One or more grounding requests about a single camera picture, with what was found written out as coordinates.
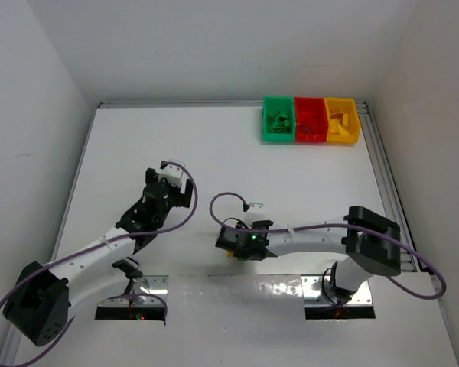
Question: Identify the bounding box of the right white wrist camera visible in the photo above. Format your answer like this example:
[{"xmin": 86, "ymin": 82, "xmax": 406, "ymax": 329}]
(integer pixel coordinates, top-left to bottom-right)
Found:
[{"xmin": 243, "ymin": 202, "xmax": 267, "ymax": 228}]

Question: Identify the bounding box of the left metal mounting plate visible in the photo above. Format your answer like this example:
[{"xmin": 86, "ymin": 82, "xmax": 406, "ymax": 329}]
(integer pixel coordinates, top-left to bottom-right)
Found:
[{"xmin": 98, "ymin": 276, "xmax": 169, "ymax": 307}]

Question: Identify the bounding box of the metal mounting plate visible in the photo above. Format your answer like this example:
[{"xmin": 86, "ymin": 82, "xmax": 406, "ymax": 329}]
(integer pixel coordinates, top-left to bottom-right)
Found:
[
  {"xmin": 301, "ymin": 274, "xmax": 373, "ymax": 307},
  {"xmin": 98, "ymin": 276, "xmax": 169, "ymax": 307}
]

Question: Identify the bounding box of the yellow storage bin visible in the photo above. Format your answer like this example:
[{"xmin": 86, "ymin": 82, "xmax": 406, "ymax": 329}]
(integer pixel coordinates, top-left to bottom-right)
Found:
[{"xmin": 324, "ymin": 98, "xmax": 361, "ymax": 145}]

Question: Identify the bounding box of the green storage bin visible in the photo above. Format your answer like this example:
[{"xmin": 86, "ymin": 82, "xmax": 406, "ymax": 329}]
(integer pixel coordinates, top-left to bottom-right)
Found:
[{"xmin": 262, "ymin": 96, "xmax": 296, "ymax": 143}]

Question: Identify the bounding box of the red storage bin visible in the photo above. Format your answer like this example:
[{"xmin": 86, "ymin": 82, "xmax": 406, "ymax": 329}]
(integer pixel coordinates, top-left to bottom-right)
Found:
[{"xmin": 294, "ymin": 97, "xmax": 329, "ymax": 144}]

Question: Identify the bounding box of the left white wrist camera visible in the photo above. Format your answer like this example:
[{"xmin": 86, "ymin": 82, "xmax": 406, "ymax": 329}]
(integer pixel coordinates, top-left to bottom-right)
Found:
[{"xmin": 158, "ymin": 161, "xmax": 185, "ymax": 188}]

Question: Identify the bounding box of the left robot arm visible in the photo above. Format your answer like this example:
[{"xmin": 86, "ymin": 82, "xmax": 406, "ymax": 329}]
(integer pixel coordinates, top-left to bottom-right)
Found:
[{"xmin": 2, "ymin": 161, "xmax": 198, "ymax": 346}]

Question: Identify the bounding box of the yellow green lego block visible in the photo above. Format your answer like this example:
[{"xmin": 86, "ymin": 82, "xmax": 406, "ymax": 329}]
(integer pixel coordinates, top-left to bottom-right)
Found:
[{"xmin": 227, "ymin": 252, "xmax": 248, "ymax": 261}]

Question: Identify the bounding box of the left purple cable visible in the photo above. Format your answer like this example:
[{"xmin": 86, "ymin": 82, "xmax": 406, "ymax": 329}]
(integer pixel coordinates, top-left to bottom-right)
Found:
[{"xmin": 0, "ymin": 161, "xmax": 199, "ymax": 357}]

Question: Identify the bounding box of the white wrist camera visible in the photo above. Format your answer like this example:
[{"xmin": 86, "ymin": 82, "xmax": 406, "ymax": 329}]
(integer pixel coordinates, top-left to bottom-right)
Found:
[
  {"xmin": 158, "ymin": 161, "xmax": 185, "ymax": 188},
  {"xmin": 243, "ymin": 202, "xmax": 267, "ymax": 228}
]

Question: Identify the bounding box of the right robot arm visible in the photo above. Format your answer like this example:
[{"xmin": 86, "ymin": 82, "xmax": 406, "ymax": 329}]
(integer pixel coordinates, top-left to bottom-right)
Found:
[{"xmin": 216, "ymin": 204, "xmax": 401, "ymax": 305}]

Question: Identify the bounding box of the red rounded lego brick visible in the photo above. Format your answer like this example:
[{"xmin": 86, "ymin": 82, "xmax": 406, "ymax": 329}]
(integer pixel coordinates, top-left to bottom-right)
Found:
[{"xmin": 299, "ymin": 124, "xmax": 315, "ymax": 135}]

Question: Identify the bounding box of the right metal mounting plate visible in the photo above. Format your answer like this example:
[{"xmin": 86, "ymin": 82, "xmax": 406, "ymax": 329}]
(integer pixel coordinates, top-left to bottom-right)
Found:
[{"xmin": 301, "ymin": 274, "xmax": 373, "ymax": 307}]

